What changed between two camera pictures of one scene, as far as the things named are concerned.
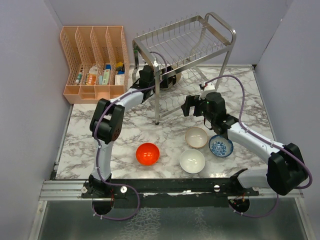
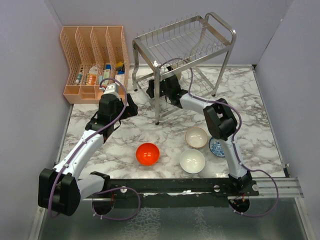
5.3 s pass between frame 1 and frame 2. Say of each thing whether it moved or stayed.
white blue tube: stayed
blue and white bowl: stayed
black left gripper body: moved
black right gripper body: moved
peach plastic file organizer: stayed
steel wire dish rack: stayed
